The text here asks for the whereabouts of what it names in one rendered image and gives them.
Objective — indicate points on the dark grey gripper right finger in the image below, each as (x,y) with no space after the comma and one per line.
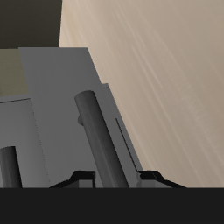
(148,178)

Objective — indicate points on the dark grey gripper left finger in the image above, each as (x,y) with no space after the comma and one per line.
(84,178)

